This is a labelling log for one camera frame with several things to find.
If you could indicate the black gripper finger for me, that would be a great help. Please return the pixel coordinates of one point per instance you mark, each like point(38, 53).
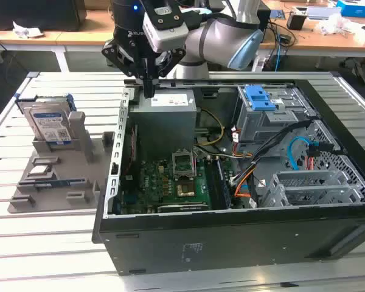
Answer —
point(120, 57)
point(171, 62)

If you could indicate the hard disk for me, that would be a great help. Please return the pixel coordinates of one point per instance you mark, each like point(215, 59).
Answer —
point(48, 124)

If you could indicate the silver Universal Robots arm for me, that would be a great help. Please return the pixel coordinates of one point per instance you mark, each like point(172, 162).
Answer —
point(213, 33)

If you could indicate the grey metal disk bay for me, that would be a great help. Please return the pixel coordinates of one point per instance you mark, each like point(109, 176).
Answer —
point(304, 182)

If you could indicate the wooden desk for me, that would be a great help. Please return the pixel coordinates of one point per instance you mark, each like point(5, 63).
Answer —
point(79, 38)

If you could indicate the grey power supply unit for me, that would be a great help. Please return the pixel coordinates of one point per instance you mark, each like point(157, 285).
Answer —
point(161, 127)

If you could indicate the large black box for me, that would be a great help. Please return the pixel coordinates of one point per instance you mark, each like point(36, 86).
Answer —
point(48, 15)

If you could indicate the blue drive bay latch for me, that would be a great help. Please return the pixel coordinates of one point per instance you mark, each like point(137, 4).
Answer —
point(258, 97)

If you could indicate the crumpled white paper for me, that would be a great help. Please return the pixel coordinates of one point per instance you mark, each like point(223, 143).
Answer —
point(27, 30)

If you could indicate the black speaker box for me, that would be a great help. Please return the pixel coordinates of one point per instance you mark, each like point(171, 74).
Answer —
point(266, 21)

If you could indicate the grey metal drive cage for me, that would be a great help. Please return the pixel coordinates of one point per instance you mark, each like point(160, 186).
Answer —
point(255, 124)

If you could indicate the metal locking lever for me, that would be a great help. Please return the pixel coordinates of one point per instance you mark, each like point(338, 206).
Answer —
point(195, 165)

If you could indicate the green motherboard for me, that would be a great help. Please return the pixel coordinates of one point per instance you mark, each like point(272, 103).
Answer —
point(158, 182)

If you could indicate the grey parts rack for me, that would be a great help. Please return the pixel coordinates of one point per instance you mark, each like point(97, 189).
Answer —
point(64, 170)

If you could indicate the black RAM slot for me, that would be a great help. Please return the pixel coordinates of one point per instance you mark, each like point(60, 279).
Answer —
point(216, 182)
point(225, 182)
point(212, 182)
point(221, 182)

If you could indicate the CPU socket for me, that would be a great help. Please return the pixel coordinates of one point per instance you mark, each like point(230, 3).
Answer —
point(185, 190)

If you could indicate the small black box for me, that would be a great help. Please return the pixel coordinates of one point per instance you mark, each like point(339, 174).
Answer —
point(296, 21)

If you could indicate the silver CPU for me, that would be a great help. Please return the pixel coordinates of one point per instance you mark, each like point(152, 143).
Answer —
point(38, 172)

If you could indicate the blue RAM stick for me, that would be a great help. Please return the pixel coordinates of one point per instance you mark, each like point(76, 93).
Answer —
point(54, 183)

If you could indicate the black graphics card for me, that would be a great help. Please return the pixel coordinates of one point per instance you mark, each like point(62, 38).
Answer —
point(182, 208)

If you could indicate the clear plastic bag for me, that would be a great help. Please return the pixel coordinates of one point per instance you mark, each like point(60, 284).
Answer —
point(334, 24)

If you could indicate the black open PC case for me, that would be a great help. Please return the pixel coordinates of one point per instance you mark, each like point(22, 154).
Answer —
point(231, 243)

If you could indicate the blue cardboard box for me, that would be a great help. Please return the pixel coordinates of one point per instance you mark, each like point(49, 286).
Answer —
point(356, 7)

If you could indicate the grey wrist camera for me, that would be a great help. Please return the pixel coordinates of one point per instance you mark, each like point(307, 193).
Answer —
point(167, 33)

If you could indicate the black camera bracket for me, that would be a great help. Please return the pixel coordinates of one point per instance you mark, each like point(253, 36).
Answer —
point(162, 12)

